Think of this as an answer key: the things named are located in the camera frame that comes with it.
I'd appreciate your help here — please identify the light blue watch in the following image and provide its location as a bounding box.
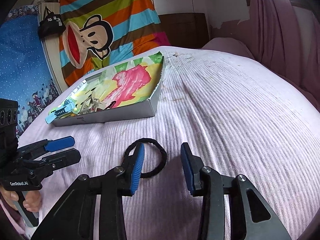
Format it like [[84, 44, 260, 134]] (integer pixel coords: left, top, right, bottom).
[[45, 99, 77, 124]]

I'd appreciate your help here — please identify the beige hair claw clip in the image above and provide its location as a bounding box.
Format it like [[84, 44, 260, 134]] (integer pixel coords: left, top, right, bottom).
[[77, 95, 101, 115]]

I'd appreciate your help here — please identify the black braided hair tie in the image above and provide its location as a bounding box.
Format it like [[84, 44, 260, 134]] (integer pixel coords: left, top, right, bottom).
[[123, 138, 168, 179]]

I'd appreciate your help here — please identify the black clip with flower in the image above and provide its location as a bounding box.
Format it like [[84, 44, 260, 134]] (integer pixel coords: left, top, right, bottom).
[[99, 101, 116, 110]]

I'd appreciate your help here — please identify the person's left hand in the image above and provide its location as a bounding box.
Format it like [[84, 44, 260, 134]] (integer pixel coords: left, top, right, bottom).
[[1, 186, 42, 212]]

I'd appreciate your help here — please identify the blue fabric wardrobe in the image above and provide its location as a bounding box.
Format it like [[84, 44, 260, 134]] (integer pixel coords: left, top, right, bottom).
[[0, 5, 59, 135]]

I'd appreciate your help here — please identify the grey cardboard tray box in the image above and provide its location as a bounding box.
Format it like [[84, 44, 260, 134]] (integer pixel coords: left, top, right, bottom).
[[51, 61, 164, 126]]

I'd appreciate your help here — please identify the pink striped bed cover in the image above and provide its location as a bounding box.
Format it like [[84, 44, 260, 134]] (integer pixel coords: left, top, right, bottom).
[[19, 47, 319, 239]]

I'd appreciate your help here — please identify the colourful paper tray liner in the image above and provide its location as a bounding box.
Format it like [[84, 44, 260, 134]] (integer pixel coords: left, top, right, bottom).
[[50, 52, 164, 119]]

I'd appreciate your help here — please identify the black tote bag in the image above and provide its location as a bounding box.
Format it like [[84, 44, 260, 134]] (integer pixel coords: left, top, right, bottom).
[[37, 7, 66, 39]]

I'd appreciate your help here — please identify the striped monkey bed sheet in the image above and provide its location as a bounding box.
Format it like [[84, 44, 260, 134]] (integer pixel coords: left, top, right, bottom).
[[60, 0, 170, 86]]

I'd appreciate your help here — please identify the pink pillow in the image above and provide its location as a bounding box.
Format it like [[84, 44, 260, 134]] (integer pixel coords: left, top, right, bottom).
[[202, 37, 254, 60]]

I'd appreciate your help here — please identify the dark wooden headboard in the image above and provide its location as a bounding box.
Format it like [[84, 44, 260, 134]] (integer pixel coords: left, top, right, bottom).
[[159, 12, 209, 49]]

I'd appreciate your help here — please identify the pink curtain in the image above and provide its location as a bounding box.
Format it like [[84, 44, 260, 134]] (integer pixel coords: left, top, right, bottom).
[[249, 0, 319, 109]]

